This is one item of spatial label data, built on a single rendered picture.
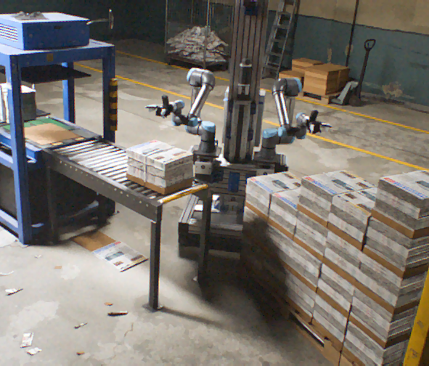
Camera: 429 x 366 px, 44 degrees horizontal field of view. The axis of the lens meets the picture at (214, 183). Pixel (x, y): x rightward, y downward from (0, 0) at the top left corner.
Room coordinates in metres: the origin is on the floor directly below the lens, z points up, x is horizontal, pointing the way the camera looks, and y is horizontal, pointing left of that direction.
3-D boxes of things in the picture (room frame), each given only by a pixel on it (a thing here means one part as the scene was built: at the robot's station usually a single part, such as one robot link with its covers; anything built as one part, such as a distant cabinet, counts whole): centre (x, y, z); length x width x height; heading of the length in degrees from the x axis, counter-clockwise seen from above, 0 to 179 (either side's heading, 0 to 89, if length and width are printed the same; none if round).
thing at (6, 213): (4.39, 1.47, 0.38); 0.94 x 0.69 x 0.63; 140
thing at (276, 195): (3.23, -0.71, 0.42); 1.17 x 0.39 x 0.83; 32
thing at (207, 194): (3.92, 0.53, 0.74); 1.34 x 0.05 x 0.12; 50
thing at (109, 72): (4.53, 0.96, 0.77); 0.09 x 0.09 x 1.55; 50
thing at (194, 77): (4.25, 0.19, 1.19); 0.15 x 0.12 x 0.55; 59
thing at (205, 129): (4.18, 0.08, 0.98); 0.13 x 0.12 x 0.14; 59
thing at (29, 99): (4.75, 1.91, 0.93); 0.38 x 0.30 x 0.26; 50
